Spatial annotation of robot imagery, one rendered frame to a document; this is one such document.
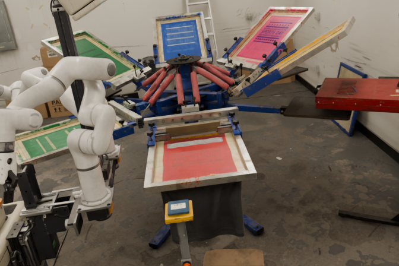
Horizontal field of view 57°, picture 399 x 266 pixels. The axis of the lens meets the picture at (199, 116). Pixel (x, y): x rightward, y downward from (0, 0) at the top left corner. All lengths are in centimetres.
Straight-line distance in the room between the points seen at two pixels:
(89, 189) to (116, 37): 508
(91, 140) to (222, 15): 521
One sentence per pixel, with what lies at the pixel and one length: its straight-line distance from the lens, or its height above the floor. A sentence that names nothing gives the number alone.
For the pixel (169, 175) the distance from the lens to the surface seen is 206.
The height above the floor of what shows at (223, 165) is 96.
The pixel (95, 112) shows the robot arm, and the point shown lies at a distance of 146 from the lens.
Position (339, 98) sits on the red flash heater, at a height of 110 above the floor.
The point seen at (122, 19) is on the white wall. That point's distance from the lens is 645.
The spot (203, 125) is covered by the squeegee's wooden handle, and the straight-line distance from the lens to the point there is 240.
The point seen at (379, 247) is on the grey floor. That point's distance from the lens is 309.
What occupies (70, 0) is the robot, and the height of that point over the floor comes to 193.
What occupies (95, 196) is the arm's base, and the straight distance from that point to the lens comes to 160.
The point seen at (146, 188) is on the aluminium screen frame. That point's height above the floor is 98.
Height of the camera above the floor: 197
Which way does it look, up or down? 21 degrees down
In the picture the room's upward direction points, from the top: 7 degrees counter-clockwise
